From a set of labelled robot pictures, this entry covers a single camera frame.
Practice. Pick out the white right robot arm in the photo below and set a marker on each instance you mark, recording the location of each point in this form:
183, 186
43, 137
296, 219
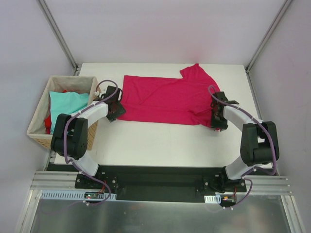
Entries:
259, 142

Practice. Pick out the left white cable duct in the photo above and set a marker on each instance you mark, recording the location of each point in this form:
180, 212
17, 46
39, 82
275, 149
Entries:
76, 195

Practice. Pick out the teal t shirt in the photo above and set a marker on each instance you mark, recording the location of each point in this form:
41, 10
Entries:
76, 101

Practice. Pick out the white cable duct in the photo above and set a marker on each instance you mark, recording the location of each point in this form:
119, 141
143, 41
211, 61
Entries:
76, 195
215, 199

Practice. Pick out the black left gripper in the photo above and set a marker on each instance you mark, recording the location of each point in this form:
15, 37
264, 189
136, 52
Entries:
116, 111

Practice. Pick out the red t shirt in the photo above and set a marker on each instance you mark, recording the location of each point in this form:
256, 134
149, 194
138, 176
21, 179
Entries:
47, 122

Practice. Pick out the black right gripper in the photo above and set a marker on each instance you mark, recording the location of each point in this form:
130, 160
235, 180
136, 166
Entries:
217, 121

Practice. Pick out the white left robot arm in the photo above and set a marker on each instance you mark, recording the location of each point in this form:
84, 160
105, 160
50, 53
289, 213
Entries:
70, 136

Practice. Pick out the wicker basket with cloth liner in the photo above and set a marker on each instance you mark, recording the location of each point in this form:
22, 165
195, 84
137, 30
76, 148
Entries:
78, 84

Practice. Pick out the pink t shirt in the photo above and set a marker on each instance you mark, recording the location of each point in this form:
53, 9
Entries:
184, 101

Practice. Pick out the right white cable duct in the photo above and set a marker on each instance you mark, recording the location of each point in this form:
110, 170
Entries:
215, 199

